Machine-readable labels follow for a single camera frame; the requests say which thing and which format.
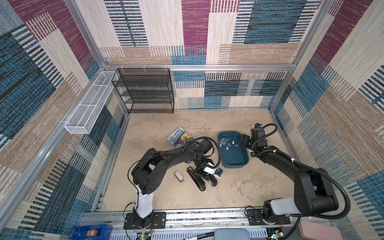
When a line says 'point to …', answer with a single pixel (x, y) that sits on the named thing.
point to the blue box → (103, 232)
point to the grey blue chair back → (231, 234)
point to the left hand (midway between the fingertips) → (210, 170)
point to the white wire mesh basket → (82, 118)
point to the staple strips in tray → (223, 141)
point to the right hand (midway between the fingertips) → (246, 140)
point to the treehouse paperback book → (179, 138)
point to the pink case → (318, 230)
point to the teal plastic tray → (232, 154)
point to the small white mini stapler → (179, 176)
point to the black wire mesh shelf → (144, 89)
